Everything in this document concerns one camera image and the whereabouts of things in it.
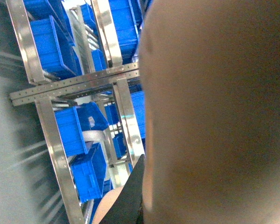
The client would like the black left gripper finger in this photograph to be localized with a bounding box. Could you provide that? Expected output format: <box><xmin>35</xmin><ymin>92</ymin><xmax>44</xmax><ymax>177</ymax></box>
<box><xmin>99</xmin><ymin>155</ymin><xmax>145</xmax><ymax>224</ymax></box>

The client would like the beige plastic dustpan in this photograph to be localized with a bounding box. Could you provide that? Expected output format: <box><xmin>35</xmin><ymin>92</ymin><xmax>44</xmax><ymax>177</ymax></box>
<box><xmin>92</xmin><ymin>0</ymin><xmax>280</xmax><ymax>224</ymax></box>

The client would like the stainless steel shelf rack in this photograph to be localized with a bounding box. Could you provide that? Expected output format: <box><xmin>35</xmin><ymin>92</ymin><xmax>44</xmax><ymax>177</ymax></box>
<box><xmin>7</xmin><ymin>0</ymin><xmax>144</xmax><ymax>224</ymax></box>

